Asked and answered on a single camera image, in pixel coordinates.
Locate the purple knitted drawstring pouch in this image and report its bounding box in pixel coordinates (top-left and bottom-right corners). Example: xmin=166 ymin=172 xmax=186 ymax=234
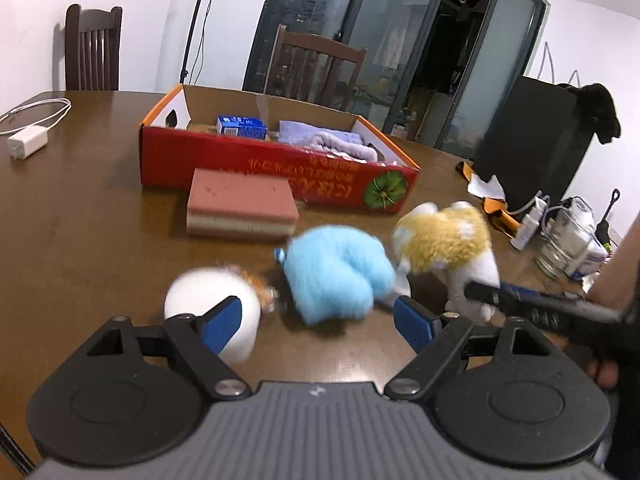
xmin=277 ymin=119 xmax=361 ymax=147

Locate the person's right forearm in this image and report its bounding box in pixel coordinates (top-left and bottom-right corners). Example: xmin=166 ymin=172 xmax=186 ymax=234
xmin=582 ymin=230 xmax=640 ymax=313

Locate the glass jar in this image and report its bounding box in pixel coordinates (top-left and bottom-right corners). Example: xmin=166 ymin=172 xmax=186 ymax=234
xmin=534 ymin=207 xmax=586 ymax=279

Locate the white round plush toy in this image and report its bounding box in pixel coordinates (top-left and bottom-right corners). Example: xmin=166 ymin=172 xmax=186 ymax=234
xmin=163 ymin=265 xmax=279 ymax=365

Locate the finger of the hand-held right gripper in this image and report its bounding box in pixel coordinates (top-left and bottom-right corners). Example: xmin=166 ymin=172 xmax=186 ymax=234
xmin=463 ymin=281 xmax=546 ymax=317

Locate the person's right hand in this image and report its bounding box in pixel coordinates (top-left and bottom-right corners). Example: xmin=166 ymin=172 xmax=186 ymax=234
xmin=588 ymin=359 xmax=621 ymax=391

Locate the blue milk carton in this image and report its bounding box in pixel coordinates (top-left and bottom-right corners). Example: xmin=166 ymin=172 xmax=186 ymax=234
xmin=215 ymin=114 xmax=269 ymax=141

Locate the white spray bottle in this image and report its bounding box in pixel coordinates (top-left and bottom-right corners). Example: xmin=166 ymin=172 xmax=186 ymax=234
xmin=509 ymin=195 xmax=550 ymax=251

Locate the black furry garment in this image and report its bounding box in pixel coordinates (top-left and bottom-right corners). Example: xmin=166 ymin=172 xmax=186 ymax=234
xmin=557 ymin=82 xmax=623 ymax=144

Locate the sliding glass door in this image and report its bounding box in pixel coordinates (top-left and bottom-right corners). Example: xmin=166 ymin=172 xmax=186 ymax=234
xmin=242 ymin=0 xmax=549 ymax=161

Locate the lavender fluffy towel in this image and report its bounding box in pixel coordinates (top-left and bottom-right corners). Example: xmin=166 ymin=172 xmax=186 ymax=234
xmin=302 ymin=131 xmax=380 ymax=164

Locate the white tissue pack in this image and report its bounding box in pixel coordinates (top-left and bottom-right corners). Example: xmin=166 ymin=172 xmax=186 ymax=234
xmin=564 ymin=197 xmax=611 ymax=279

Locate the black monitor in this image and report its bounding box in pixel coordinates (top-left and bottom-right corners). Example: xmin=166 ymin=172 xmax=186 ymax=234
xmin=472 ymin=75 xmax=599 ymax=214

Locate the dark wooden slatted chair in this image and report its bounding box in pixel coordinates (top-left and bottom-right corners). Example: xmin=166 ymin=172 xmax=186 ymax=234
xmin=263 ymin=23 xmax=369 ymax=114
xmin=64 ymin=3 xmax=124 ymax=92

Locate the light blue plush toy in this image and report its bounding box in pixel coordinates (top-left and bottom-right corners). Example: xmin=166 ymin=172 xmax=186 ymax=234
xmin=273 ymin=225 xmax=397 ymax=325

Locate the yellow and white cat plush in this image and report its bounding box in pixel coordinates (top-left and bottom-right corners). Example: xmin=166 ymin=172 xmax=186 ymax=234
xmin=391 ymin=201 xmax=501 ymax=325

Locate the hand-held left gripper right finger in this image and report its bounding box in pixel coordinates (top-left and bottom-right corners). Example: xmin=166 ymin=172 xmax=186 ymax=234
xmin=382 ymin=295 xmax=569 ymax=402

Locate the red cardboard box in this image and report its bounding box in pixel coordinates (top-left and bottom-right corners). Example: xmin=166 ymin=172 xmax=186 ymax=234
xmin=138 ymin=83 xmax=422 ymax=216

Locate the white charger cable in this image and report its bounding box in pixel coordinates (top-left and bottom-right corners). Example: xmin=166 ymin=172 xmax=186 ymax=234
xmin=0 ymin=98 xmax=73 ymax=136

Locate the pink layered sponge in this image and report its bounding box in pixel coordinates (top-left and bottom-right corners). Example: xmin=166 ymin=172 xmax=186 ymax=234
xmin=185 ymin=168 xmax=300 ymax=241

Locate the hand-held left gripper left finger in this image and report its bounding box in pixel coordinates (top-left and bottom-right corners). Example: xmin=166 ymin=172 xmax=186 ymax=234
xmin=86 ymin=295 xmax=252 ymax=403

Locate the white paper scrap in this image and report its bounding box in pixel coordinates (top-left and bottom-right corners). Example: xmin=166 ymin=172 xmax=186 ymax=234
xmin=467 ymin=175 xmax=506 ymax=201

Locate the white charger plug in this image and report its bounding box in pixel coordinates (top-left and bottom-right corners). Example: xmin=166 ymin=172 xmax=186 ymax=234
xmin=7 ymin=129 xmax=50 ymax=160

